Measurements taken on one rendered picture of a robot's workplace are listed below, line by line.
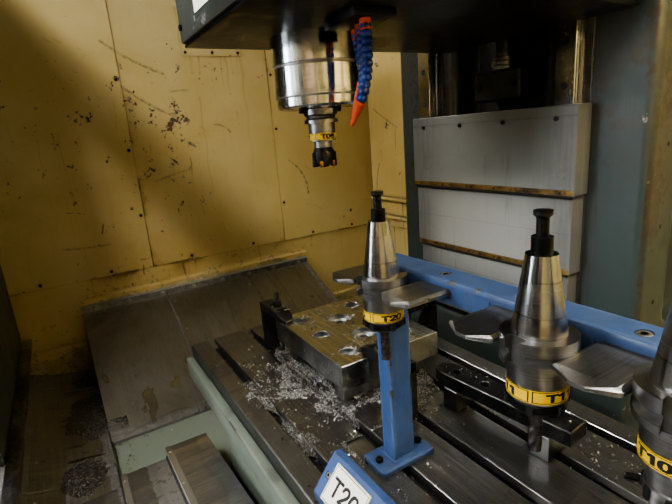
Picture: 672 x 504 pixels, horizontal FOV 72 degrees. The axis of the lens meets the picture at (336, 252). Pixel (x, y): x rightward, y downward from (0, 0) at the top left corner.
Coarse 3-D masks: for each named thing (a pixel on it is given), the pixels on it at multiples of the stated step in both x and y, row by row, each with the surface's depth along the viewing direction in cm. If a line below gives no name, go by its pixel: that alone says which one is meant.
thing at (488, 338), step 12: (480, 312) 46; (492, 312) 46; (504, 312) 45; (456, 324) 44; (468, 324) 43; (480, 324) 43; (492, 324) 43; (468, 336) 42; (480, 336) 41; (492, 336) 41
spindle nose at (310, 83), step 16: (288, 32) 76; (304, 32) 75; (320, 32) 75; (336, 32) 76; (272, 48) 80; (288, 48) 77; (304, 48) 76; (320, 48) 76; (336, 48) 77; (352, 48) 79; (272, 64) 82; (288, 64) 78; (304, 64) 77; (320, 64) 76; (336, 64) 77; (352, 64) 79; (288, 80) 79; (304, 80) 77; (320, 80) 77; (336, 80) 78; (352, 80) 80; (288, 96) 79; (304, 96) 78; (320, 96) 78; (336, 96) 79; (352, 96) 80
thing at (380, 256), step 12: (372, 228) 55; (384, 228) 55; (372, 240) 55; (384, 240) 55; (372, 252) 55; (384, 252) 55; (372, 264) 55; (384, 264) 55; (396, 264) 56; (372, 276) 56; (384, 276) 55
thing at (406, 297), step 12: (396, 288) 54; (408, 288) 54; (420, 288) 54; (432, 288) 54; (444, 288) 53; (384, 300) 52; (396, 300) 51; (408, 300) 50; (420, 300) 51; (432, 300) 51
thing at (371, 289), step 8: (360, 272) 59; (400, 272) 57; (360, 280) 57; (368, 280) 55; (376, 280) 55; (384, 280) 55; (392, 280) 55; (400, 280) 55; (360, 288) 58; (368, 288) 55; (376, 288) 55; (384, 288) 55; (392, 288) 55; (368, 296) 55; (376, 296) 55
